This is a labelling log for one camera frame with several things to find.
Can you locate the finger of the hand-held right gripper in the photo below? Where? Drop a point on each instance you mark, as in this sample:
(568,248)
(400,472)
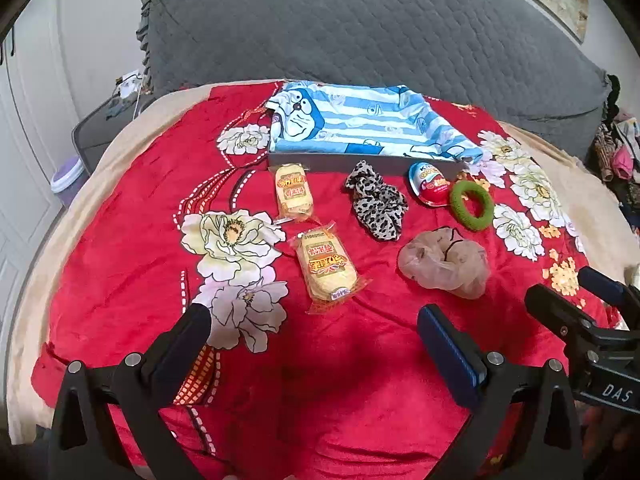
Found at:
(602,282)
(560,315)

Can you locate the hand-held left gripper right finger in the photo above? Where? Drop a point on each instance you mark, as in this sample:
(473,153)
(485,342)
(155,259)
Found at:
(450,355)

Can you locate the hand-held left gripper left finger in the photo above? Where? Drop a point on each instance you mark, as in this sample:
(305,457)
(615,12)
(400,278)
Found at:
(185,340)

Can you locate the beige sheer scrunchie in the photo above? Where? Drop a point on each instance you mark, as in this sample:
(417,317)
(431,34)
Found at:
(440,270)

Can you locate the green fuzzy scrunchie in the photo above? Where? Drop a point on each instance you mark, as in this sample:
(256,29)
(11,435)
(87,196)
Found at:
(457,210)

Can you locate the yellow snack cake packet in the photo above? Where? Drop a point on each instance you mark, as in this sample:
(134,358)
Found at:
(322,270)
(292,190)

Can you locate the leopard print scrunchie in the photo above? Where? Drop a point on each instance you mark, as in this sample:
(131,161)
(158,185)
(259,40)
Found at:
(375,200)

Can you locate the red snack packet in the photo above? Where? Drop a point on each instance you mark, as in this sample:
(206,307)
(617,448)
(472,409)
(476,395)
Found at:
(432,182)

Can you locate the person's right hand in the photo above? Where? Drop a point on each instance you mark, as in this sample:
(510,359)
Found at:
(612,435)

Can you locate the red floral blanket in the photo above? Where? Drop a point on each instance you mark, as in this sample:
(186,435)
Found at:
(380,340)

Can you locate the pile of clothes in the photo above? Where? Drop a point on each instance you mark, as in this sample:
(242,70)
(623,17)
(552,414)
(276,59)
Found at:
(620,160)

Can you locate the purple and white bin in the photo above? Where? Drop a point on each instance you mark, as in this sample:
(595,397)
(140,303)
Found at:
(67,180)

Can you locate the dark nightstand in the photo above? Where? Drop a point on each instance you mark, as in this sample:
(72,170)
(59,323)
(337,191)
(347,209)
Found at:
(95,135)

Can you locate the blue striped cartoon cloth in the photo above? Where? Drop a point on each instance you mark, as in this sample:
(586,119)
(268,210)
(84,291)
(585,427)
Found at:
(360,120)

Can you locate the white wardrobe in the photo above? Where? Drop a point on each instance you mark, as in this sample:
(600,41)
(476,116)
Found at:
(30,125)

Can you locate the grey quilted headboard cover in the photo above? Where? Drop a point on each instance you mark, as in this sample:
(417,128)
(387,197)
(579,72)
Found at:
(350,25)

